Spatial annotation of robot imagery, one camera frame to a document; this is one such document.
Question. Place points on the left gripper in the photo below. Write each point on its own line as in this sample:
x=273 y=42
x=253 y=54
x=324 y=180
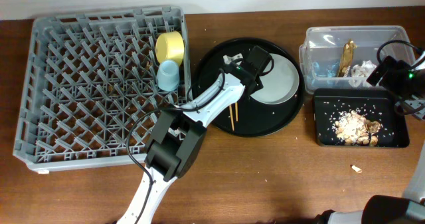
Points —
x=260 y=82

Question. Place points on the light blue plastic cup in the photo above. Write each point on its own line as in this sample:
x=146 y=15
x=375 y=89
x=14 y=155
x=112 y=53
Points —
x=168 y=75

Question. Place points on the food scraps pile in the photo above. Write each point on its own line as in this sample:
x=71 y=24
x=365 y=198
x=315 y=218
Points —
x=354 y=129

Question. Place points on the blue wrapper in bin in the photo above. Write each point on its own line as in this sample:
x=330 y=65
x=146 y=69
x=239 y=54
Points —
x=326 y=69

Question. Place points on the yellow bowl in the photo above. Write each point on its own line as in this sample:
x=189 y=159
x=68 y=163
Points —
x=170 y=46

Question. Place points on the round black serving tray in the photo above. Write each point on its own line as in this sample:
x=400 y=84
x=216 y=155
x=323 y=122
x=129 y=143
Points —
x=254 y=118

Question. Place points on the white tissue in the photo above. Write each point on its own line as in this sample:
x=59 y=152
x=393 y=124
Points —
x=360 y=73

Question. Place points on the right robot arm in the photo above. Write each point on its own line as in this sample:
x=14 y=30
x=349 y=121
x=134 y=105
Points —
x=386 y=209

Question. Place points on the clear plastic waste bin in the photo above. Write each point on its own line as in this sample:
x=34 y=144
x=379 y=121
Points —
x=325 y=44

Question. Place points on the black rectangular tray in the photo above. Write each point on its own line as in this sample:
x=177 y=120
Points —
x=377 y=105

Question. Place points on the grey plastic dishwasher rack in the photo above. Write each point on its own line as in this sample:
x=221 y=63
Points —
x=90 y=92

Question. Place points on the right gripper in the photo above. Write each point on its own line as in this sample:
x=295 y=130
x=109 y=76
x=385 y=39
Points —
x=396 y=68

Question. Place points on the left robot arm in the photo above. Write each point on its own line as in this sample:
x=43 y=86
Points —
x=179 y=131

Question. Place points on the brown gold snack wrapper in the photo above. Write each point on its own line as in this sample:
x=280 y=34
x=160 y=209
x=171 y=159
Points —
x=346 y=58

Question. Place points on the grey round plate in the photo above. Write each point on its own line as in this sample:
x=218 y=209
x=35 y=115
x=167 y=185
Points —
x=280 y=84

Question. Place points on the food crumb on table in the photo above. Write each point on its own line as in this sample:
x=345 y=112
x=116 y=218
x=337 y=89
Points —
x=356 y=169

